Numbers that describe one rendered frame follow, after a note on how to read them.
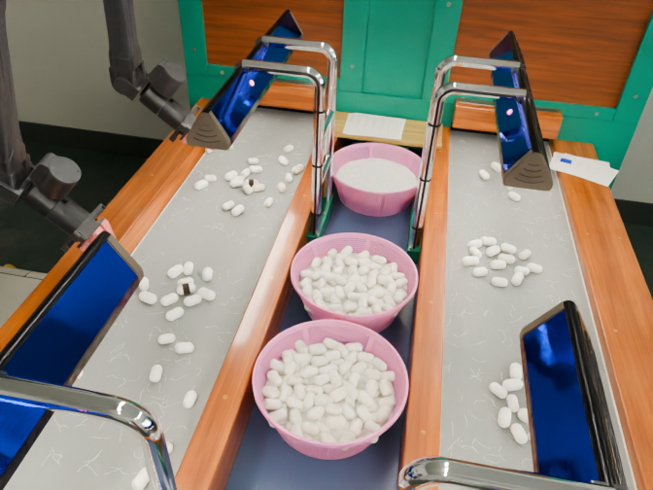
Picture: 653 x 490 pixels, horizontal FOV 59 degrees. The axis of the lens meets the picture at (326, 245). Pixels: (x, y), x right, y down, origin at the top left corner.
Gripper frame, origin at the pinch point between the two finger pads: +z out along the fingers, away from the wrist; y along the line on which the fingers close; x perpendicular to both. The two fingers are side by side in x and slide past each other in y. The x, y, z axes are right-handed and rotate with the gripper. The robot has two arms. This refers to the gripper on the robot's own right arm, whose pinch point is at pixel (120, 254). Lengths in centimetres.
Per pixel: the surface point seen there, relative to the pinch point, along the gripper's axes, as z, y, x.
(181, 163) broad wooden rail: -1.3, 44.5, 7.5
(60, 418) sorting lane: 8.6, -32.3, 3.1
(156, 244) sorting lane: 5.4, 13.5, 5.2
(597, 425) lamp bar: 37, -45, -70
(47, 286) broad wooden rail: -6.4, -6.7, 12.4
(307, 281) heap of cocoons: 32.3, 8.8, -18.2
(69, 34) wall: -73, 166, 87
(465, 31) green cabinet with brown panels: 33, 86, -60
